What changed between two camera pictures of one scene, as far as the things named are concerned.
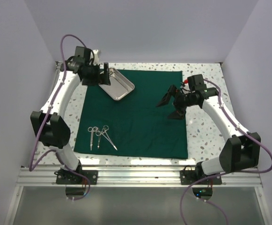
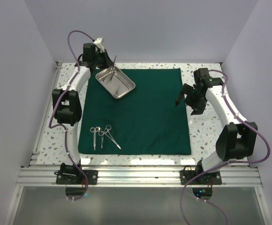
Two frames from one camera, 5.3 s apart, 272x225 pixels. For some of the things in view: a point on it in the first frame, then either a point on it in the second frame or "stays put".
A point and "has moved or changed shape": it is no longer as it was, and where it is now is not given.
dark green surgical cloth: (135, 125) stays put
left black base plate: (65, 177) stays put
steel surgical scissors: (92, 130) has moved or changed shape
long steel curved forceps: (104, 133) has moved or changed shape
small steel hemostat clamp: (98, 133) has moved or changed shape
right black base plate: (188, 176) stays put
